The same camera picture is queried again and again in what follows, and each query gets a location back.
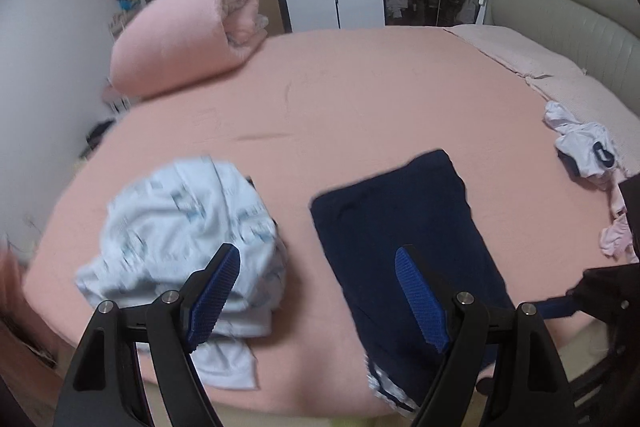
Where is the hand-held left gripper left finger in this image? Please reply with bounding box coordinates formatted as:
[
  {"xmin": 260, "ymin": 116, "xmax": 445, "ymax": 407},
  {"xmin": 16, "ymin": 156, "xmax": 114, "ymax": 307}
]
[{"xmin": 52, "ymin": 243, "xmax": 242, "ymax": 427}]

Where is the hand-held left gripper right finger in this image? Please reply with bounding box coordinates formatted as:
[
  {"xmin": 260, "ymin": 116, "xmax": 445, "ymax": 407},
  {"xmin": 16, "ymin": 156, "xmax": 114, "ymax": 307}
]
[{"xmin": 394, "ymin": 244, "xmax": 576, "ymax": 427}]

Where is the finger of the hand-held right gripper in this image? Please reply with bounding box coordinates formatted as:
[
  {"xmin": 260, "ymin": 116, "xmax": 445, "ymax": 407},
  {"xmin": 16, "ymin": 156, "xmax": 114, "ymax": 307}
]
[{"xmin": 537, "ymin": 294, "xmax": 581, "ymax": 320}]

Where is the navy skirt white lace trim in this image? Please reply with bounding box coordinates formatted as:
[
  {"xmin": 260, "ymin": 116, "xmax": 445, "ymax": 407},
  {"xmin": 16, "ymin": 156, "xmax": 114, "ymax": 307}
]
[{"xmin": 310, "ymin": 149, "xmax": 518, "ymax": 418}]

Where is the light blue printed garment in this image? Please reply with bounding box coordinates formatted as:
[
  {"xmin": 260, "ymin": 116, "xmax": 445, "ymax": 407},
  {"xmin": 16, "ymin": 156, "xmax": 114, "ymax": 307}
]
[{"xmin": 75, "ymin": 156, "xmax": 288, "ymax": 390}]

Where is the pink printed pajamas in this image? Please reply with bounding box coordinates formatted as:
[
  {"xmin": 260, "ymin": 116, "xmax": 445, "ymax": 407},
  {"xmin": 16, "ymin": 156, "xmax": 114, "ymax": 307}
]
[{"xmin": 599, "ymin": 177, "xmax": 633, "ymax": 258}]

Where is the white shirt navy collar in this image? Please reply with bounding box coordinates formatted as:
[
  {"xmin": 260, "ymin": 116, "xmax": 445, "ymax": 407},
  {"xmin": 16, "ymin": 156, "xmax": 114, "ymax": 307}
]
[{"xmin": 544, "ymin": 101, "xmax": 626, "ymax": 180}]

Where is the beige textured pillow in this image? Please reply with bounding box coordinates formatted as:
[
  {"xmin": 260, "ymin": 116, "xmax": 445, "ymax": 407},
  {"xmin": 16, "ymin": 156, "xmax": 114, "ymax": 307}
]
[
  {"xmin": 527, "ymin": 74, "xmax": 640, "ymax": 168},
  {"xmin": 445, "ymin": 24, "xmax": 586, "ymax": 78}
]

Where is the rolled pink blanket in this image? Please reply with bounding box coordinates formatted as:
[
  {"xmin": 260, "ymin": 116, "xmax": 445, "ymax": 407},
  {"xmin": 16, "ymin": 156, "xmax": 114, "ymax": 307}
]
[{"xmin": 110, "ymin": 0, "xmax": 268, "ymax": 98}]

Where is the grey padded headboard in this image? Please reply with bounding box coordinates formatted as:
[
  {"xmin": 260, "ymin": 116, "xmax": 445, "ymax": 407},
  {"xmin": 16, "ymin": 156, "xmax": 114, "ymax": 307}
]
[{"xmin": 480, "ymin": 0, "xmax": 640, "ymax": 112}]

